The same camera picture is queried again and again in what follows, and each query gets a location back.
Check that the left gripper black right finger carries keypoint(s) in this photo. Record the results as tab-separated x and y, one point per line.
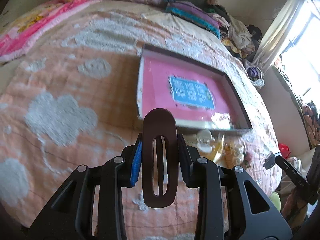
231	204

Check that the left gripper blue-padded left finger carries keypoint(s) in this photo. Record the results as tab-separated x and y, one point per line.
88	204

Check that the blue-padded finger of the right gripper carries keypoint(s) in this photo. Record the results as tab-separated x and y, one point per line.
270	160

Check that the yellow rings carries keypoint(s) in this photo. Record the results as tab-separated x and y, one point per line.
217	149

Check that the dark brown oval hair clip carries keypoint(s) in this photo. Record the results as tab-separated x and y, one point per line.
159	158

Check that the red plastic bag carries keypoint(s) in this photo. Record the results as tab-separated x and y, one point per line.
285	150

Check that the pink fuzzy hair clip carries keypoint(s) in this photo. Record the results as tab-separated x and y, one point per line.
248	159

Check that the white pearl hair claw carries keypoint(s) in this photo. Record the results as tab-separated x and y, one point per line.
234	155

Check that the cream flat hair claw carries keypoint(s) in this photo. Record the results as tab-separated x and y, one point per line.
204	141

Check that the shallow cardboard box tray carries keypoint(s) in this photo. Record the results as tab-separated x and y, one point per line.
240	120

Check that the pink book with blue label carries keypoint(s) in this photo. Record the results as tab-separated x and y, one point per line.
193	95

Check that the orange white patterned bedspread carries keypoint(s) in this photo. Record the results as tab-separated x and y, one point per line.
72	99

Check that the cream window curtain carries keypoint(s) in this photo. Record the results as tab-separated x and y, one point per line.
276	34

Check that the pile of clothes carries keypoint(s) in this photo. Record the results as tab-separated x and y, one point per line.
238	40

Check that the purple teal striped pillow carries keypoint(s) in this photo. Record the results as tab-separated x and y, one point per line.
191	13

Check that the pink cartoon blanket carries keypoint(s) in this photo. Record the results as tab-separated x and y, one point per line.
20	36

